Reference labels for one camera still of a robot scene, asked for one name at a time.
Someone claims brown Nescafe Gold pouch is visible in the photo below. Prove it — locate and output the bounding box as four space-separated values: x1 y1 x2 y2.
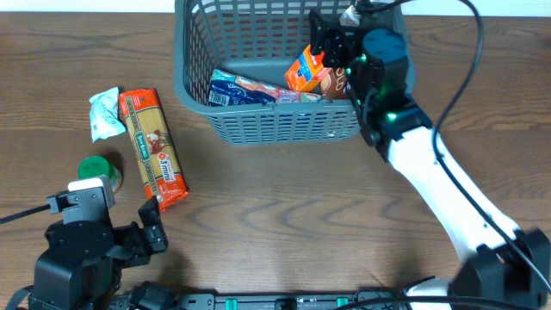
319 3 362 101

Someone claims orange medicine box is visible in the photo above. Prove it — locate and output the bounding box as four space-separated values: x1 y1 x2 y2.
284 45 332 92

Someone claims orange spaghetti packet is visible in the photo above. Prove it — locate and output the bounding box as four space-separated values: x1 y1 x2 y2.
119 89 188 211

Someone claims green lid spice jar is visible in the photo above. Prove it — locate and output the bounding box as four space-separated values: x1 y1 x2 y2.
77 155 123 193

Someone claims grey plastic basket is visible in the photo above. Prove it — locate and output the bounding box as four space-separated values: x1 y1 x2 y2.
173 0 418 146

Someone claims white green sachet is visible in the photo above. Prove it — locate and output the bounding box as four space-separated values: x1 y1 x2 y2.
89 87 126 142

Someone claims blue Kleenex tissue pack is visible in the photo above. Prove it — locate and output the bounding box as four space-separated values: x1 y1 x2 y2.
207 69 322 107

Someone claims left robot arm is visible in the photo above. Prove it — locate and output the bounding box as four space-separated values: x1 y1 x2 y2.
28 187 168 309

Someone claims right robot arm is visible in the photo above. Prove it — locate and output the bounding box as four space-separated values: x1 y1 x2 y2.
308 1 550 309

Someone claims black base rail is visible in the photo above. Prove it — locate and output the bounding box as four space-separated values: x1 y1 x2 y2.
108 278 508 310

